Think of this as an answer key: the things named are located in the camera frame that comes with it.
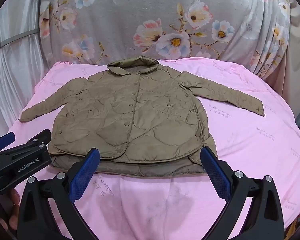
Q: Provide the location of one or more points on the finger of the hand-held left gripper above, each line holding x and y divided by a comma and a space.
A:
37, 138
5, 140

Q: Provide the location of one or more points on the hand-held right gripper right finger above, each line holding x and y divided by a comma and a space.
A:
215, 173

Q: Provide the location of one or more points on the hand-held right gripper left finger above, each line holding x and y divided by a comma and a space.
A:
84, 173

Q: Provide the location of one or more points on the olive quilted jacket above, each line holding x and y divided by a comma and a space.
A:
130, 120

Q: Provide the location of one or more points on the person's left hand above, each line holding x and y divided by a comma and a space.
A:
13, 202

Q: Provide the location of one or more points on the pink blanket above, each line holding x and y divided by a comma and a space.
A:
240, 160

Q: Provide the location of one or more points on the silver satin curtain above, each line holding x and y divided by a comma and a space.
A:
15, 80

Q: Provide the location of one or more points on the grey floral bed sheet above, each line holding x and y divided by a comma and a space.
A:
145, 20

